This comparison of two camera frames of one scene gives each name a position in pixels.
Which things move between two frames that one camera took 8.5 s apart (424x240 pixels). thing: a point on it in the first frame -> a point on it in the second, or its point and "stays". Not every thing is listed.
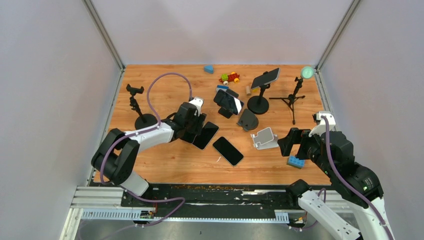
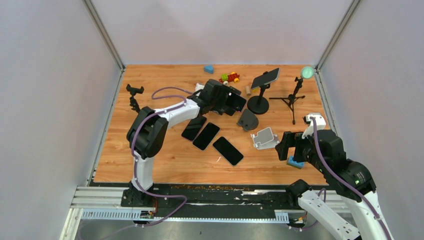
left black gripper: [198, 127] -> [223, 95]
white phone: [206, 136] stays
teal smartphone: [228, 151] stays
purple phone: [228, 102] stays
